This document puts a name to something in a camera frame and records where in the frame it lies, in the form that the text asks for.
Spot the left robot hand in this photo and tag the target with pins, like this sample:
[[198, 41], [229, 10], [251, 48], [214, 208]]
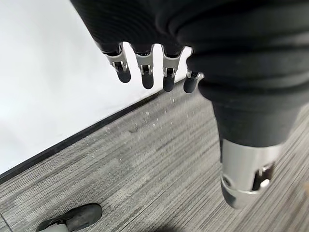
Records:
[[231, 60]]

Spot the black baseboard strip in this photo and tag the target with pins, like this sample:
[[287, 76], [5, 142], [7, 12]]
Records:
[[79, 134]]

